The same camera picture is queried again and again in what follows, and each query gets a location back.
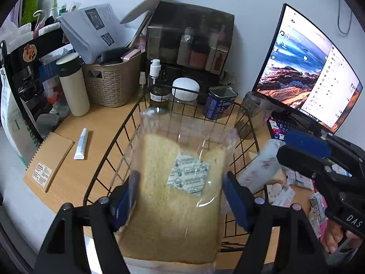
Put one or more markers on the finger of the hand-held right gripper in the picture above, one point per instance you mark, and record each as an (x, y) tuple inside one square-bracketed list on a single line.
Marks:
[(308, 145), (299, 162)]

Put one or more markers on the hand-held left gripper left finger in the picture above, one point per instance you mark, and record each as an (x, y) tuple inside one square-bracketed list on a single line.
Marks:
[(125, 205)]

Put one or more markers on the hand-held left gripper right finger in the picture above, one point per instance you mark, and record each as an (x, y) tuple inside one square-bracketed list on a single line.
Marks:
[(235, 202)]

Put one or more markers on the white soft pouch red print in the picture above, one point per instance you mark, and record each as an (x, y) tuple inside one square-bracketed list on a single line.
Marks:
[(256, 168)]

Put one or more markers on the sliced bread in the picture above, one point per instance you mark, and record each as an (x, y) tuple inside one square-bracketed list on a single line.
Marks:
[(171, 219)]

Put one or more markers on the person's right hand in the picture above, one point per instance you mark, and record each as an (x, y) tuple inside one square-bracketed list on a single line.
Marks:
[(335, 237)]

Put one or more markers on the small white snack packet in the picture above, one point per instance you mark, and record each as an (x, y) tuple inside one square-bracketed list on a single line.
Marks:
[(300, 179)]

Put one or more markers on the grey green snack packet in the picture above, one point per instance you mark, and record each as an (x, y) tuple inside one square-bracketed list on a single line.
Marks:
[(316, 208)]

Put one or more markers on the black backlit keyboard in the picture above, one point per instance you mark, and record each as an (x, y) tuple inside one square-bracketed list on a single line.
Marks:
[(285, 125)]

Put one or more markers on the white pink snack packet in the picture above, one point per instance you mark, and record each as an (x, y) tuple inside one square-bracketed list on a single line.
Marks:
[(281, 195)]

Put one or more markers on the white ointment tube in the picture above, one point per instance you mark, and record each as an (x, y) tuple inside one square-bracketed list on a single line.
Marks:
[(80, 145)]

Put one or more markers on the curved computer monitor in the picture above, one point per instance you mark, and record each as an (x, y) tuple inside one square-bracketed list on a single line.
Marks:
[(299, 62)]

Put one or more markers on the brown kraft spiral notebook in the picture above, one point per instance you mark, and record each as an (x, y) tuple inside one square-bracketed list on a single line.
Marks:
[(51, 159)]

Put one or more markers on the blue tin can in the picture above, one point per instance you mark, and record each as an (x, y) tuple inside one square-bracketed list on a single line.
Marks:
[(216, 105)]

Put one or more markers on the brown glass bottle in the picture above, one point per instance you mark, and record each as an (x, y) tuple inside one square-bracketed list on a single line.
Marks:
[(159, 94)]

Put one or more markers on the brown woven plastic basket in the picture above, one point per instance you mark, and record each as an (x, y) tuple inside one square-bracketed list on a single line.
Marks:
[(111, 85)]

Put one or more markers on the small clear spray bottle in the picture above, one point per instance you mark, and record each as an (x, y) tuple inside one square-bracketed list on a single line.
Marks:
[(142, 85)]

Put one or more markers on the white round jar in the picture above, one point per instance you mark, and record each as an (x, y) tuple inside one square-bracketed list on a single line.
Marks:
[(185, 90)]

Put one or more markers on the cream thermos with black lid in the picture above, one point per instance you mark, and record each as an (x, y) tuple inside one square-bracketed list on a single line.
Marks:
[(72, 91)]

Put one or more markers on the white bag green print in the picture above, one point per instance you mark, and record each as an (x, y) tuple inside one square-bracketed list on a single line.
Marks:
[(14, 125)]

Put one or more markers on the white pump spray bottle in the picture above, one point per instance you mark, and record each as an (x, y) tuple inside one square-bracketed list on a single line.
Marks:
[(155, 68)]

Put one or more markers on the dark pouch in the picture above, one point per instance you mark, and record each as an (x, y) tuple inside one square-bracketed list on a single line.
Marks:
[(112, 55)]

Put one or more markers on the pink case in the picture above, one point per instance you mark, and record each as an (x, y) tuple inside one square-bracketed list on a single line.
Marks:
[(131, 54)]

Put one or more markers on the black storage rack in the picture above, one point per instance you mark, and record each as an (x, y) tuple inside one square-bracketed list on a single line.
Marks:
[(31, 71)]

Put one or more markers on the dark tinted cosmetic organizer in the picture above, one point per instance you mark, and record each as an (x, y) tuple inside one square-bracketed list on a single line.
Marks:
[(185, 34)]

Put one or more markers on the folded printed paper sheets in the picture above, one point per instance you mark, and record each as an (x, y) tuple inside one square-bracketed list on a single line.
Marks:
[(88, 31)]

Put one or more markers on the grey round hand mirror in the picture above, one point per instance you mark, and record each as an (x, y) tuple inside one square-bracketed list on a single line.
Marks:
[(151, 2)]

